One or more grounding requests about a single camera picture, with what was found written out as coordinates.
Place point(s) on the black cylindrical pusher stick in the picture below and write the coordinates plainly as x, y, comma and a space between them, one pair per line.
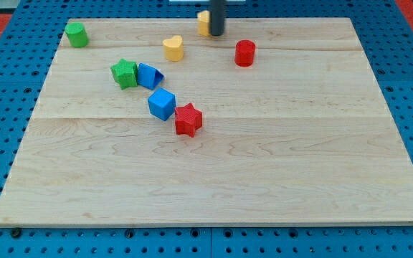
217, 17

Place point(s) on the yellow hexagon block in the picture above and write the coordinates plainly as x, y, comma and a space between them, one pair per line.
203, 23

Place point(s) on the red cylinder block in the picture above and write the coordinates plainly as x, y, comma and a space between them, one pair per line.
244, 53

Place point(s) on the yellow heart block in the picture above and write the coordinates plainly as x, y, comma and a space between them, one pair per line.
173, 48

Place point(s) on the blue triangle block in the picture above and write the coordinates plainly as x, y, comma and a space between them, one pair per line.
149, 76

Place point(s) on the blue cube block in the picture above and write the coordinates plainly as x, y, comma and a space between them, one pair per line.
162, 104

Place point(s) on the green star block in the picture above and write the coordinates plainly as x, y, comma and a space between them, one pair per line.
125, 73

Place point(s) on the red star block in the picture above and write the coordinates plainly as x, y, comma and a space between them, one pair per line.
187, 120

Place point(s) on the wooden board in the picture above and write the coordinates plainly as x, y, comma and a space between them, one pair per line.
302, 137

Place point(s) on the green cylinder block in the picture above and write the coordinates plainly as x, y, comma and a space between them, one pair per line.
76, 34

